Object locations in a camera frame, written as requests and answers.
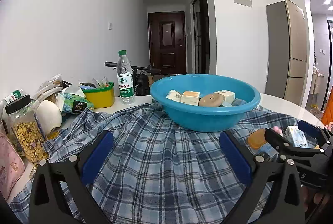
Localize brown oval face-shaped soap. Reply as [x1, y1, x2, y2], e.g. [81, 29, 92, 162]
[198, 93, 224, 108]

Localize blue plastic basin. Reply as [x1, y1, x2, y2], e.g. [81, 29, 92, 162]
[150, 74, 261, 132]

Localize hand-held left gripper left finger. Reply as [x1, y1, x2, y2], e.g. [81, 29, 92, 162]
[29, 130, 115, 224]

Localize amber soap bar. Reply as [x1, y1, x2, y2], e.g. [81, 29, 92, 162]
[247, 128, 268, 149]

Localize assorted sachets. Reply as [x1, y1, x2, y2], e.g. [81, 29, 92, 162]
[79, 77, 112, 90]

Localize green tissue pack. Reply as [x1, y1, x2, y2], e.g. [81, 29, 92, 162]
[57, 85, 94, 115]

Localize black framed glass door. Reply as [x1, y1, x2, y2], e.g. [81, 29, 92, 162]
[192, 0, 210, 74]

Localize dark brown door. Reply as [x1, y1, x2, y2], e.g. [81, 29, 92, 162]
[148, 12, 187, 75]

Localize pink pouch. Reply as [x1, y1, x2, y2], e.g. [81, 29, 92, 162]
[0, 133, 26, 204]

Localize white box with orange top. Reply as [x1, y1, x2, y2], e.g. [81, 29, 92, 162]
[181, 90, 201, 105]

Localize clear snack packets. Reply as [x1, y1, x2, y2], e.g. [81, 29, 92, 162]
[34, 73, 65, 105]

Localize black bicycle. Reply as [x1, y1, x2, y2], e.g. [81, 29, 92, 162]
[105, 61, 162, 96]

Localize cardboard box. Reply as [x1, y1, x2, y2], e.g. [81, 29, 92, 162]
[148, 74, 169, 96]

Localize blue packets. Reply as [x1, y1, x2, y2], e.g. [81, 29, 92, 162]
[221, 98, 247, 107]

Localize cereal jar with black lid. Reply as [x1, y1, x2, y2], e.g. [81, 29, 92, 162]
[5, 95, 50, 164]

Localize person's right hand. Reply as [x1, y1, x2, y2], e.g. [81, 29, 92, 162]
[302, 185, 331, 217]

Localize gold refrigerator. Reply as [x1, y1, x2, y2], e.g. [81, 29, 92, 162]
[266, 0, 311, 106]

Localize yellow plastic container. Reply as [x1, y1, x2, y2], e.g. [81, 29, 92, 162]
[83, 82, 115, 109]

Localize white and blue small box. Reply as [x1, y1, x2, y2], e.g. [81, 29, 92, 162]
[284, 126, 316, 149]

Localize cream patterned box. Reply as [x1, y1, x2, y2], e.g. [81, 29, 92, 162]
[166, 89, 183, 103]

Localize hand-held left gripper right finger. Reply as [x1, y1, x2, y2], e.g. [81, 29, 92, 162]
[219, 130, 305, 224]

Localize white square box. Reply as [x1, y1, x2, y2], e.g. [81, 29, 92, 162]
[214, 90, 236, 103]

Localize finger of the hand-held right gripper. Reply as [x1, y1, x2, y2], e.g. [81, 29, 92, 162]
[297, 120, 333, 148]
[265, 128, 328, 162]

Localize green label bottle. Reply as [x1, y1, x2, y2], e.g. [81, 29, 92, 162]
[3, 89, 25, 105]

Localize white egg-shaped vase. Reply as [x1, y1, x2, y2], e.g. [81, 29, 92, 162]
[36, 100, 62, 134]

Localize blue plaid shirt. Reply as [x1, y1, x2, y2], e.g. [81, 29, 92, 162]
[9, 100, 328, 224]

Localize clear water bottle green cap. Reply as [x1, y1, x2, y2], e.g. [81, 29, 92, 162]
[116, 50, 136, 105]

